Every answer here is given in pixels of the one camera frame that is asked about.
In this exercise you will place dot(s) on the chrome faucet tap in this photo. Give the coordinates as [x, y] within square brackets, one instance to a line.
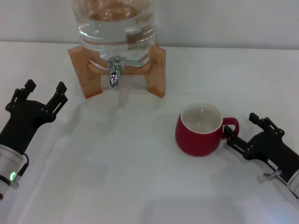
[114, 74]

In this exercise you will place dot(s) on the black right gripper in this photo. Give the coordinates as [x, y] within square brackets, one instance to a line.
[273, 149]

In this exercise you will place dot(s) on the wooden jar stand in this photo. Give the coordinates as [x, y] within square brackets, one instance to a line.
[80, 70]

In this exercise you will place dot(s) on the red ceramic cup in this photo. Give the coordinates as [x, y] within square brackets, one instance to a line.
[196, 140]

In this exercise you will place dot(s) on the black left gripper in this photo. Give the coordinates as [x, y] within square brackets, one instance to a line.
[22, 126]

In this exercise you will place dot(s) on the clear glass water jar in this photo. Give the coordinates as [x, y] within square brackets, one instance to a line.
[112, 35]

